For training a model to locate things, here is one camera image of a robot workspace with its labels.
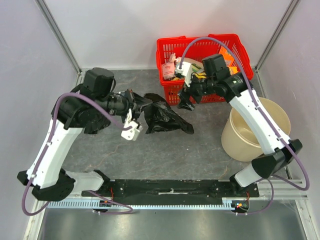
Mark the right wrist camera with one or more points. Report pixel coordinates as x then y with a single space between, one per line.
184 70

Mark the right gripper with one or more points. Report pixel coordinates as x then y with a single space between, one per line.
191 90

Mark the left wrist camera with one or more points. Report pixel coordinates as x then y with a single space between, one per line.
132 128

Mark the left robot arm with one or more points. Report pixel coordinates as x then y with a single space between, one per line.
88 108

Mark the red plastic basket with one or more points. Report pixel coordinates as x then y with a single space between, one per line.
201 49

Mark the pink capped bottle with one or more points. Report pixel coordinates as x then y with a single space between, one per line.
177 59

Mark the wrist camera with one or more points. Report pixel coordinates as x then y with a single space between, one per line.
132 128
184 70

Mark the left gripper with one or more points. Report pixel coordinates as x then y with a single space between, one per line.
135 109

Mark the yellow snack box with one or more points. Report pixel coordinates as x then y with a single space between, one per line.
233 70

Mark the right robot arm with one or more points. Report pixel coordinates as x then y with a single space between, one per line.
277 147

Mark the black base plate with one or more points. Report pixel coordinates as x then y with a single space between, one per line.
173 191

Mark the orange carton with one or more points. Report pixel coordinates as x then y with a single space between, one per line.
227 56

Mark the beige trash bin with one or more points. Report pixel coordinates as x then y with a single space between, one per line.
237 139

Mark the pink pouch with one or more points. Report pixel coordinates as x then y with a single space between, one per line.
168 70

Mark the green yellow packet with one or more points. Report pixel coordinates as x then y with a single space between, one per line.
197 68

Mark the black trash bag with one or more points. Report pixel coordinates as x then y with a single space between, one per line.
158 114
99 122

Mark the slotted cable duct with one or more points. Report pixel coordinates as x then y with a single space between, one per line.
98 205

